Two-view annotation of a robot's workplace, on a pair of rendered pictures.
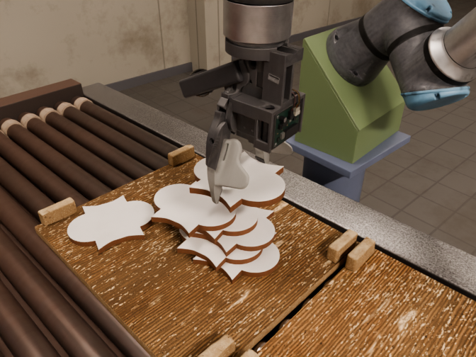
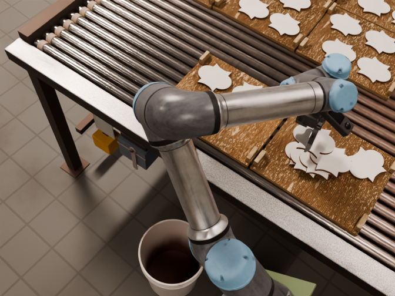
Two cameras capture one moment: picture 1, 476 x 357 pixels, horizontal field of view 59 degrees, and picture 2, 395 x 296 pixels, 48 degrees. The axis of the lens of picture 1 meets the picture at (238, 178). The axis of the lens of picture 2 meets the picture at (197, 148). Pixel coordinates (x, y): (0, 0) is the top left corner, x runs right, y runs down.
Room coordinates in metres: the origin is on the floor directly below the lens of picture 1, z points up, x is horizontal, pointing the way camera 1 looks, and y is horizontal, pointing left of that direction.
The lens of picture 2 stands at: (1.20, -0.54, 2.27)
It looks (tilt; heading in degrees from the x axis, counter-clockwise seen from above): 59 degrees down; 167
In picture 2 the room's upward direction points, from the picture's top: 5 degrees clockwise
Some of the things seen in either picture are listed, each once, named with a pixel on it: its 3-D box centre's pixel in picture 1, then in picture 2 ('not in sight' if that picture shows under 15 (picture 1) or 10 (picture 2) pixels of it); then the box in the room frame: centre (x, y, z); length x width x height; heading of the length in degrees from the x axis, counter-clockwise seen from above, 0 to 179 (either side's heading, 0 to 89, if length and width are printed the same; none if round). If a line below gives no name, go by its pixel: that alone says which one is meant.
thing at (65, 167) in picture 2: not in sight; (58, 124); (-0.11, -0.96, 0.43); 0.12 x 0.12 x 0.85; 47
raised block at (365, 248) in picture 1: (360, 253); (251, 154); (0.47, -0.18, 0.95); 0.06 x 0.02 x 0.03; 136
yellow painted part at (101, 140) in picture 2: not in sight; (104, 128); (0.16, -0.71, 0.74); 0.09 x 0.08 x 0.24; 47
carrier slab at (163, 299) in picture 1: (193, 237); (325, 164); (0.53, 0.07, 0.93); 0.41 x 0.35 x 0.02; 45
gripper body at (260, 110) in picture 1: (259, 91); (316, 109); (0.48, -0.03, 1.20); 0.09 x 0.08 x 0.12; 52
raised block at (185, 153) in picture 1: (181, 155); (361, 222); (0.76, 0.12, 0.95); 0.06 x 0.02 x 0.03; 135
